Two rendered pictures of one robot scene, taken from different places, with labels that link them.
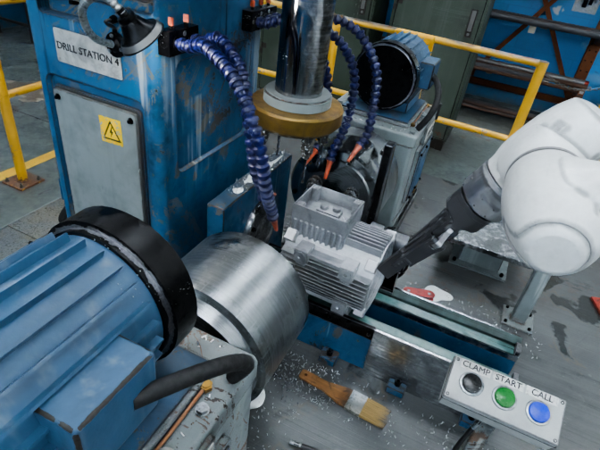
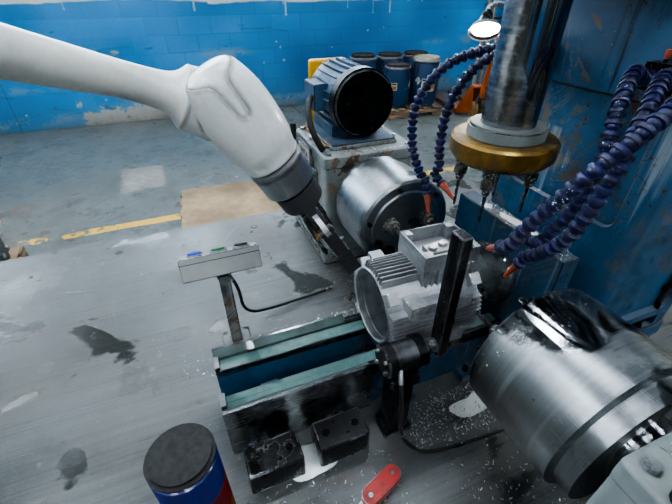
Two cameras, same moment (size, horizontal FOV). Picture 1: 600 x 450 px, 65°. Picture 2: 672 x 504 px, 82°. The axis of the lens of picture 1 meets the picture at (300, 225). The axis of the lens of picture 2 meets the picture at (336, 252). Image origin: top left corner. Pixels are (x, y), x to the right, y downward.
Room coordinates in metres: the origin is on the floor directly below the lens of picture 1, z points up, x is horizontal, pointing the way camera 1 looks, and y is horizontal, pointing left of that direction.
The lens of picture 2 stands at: (1.17, -0.63, 1.55)
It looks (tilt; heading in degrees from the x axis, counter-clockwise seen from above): 35 degrees down; 138
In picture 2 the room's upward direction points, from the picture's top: straight up
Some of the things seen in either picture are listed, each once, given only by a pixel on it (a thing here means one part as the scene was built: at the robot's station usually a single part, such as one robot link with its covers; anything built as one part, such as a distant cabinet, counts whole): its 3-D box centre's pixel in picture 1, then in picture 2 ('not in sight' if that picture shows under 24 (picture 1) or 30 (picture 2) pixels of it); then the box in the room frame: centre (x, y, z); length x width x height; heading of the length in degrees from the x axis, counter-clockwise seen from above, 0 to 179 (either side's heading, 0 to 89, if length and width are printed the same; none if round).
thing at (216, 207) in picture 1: (237, 234); (505, 280); (0.92, 0.15, 0.97); 0.30 x 0.11 x 0.34; 159
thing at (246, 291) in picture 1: (205, 337); (380, 201); (0.53, 0.13, 1.04); 0.37 x 0.25 x 0.25; 159
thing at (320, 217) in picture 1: (327, 216); (436, 253); (0.84, -0.05, 1.11); 0.12 x 0.11 x 0.07; 68
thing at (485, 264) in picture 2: (261, 229); (487, 272); (0.89, 0.09, 1.02); 0.15 x 0.02 x 0.15; 159
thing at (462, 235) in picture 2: (379, 195); (447, 299); (0.94, -0.17, 1.12); 0.04 x 0.03 x 0.26; 69
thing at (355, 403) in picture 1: (343, 395); not in sight; (0.63, -0.14, 0.80); 0.21 x 0.05 x 0.01; 66
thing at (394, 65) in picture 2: not in sight; (393, 84); (-2.57, 3.88, 0.37); 1.20 x 0.80 x 0.74; 64
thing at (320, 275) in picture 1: (337, 258); (413, 293); (0.83, -0.09, 1.02); 0.20 x 0.19 x 0.19; 68
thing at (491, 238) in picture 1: (486, 242); not in sight; (1.21, -0.57, 0.86); 0.27 x 0.24 x 0.12; 159
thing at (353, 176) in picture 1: (349, 175); (589, 401); (1.17, -0.12, 1.04); 0.41 x 0.25 x 0.25; 159
